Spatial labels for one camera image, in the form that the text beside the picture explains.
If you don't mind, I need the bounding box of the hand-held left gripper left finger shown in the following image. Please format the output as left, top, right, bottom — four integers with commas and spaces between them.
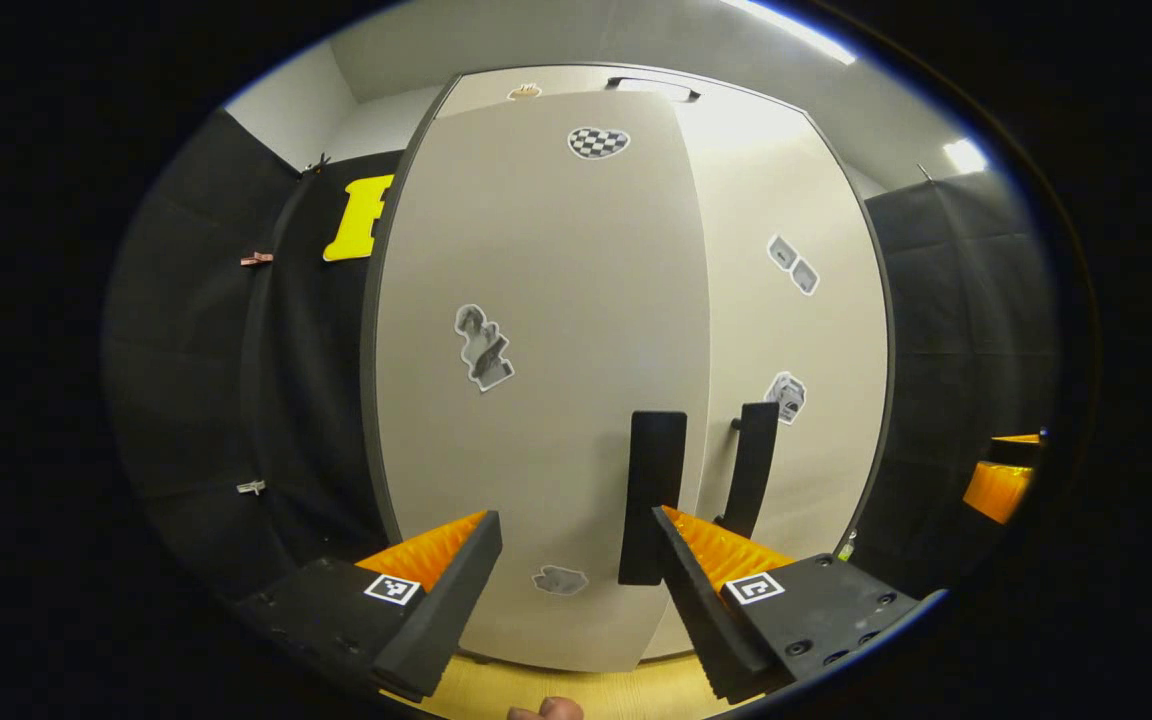
236, 510, 504, 701

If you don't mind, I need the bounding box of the white shoe cabinet door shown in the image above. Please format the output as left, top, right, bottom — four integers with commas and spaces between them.
374, 90, 712, 673
641, 97, 889, 661

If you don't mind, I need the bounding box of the white shoe cabinet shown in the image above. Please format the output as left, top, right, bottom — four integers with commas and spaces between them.
361, 62, 897, 673

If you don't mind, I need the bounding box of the ceiling light strip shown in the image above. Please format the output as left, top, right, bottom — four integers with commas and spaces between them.
941, 138, 989, 176

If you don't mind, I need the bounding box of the black door handle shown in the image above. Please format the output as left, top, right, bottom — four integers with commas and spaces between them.
714, 402, 780, 539
618, 410, 689, 587

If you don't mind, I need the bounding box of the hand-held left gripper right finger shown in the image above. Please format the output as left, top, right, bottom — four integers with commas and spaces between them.
650, 505, 927, 704

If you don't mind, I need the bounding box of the black drawer handle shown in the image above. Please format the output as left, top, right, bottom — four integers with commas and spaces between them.
606, 76, 702, 103

